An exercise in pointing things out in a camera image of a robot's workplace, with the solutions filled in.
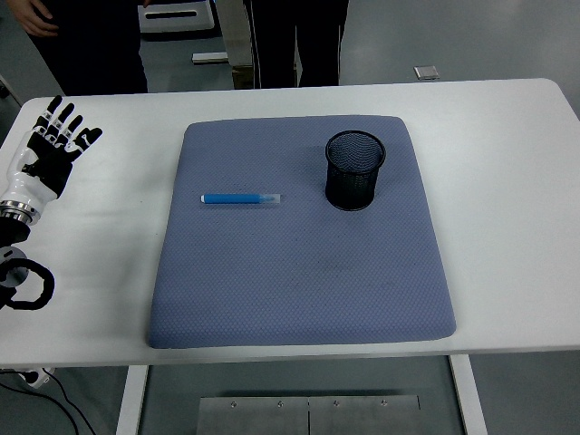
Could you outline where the person's hand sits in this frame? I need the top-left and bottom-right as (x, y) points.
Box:
(15, 0), (60, 37)

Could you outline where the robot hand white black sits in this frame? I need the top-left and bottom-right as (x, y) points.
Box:
(0, 94), (103, 212)

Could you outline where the blue marker with clear cap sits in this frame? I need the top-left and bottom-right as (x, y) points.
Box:
(200, 193), (282, 208)

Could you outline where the black mesh pen holder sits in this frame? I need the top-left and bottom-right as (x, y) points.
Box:
(324, 130), (387, 212)

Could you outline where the person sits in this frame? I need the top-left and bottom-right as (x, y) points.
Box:
(15, 0), (150, 97)
(243, 0), (351, 89)

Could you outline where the white device with black slot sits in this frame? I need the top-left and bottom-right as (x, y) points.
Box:
(138, 0), (217, 34)

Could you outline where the white cabinet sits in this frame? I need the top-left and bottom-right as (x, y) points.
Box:
(216, 0), (255, 69)

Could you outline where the white power strip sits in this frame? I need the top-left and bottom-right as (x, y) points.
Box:
(17, 367), (56, 390)

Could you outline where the brown cardboard box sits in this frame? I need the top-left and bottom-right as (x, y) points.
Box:
(231, 65), (256, 89)

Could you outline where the white table leg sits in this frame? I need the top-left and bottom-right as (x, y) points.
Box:
(115, 364), (150, 435)
(449, 353), (489, 435)

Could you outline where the blue-grey textured mat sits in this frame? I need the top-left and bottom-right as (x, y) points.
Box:
(148, 114), (458, 350)

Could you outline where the grey metal plate with screws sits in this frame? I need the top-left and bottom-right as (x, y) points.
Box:
(198, 394), (421, 435)

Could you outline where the black floor cable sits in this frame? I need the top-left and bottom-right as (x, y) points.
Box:
(0, 369), (99, 435)

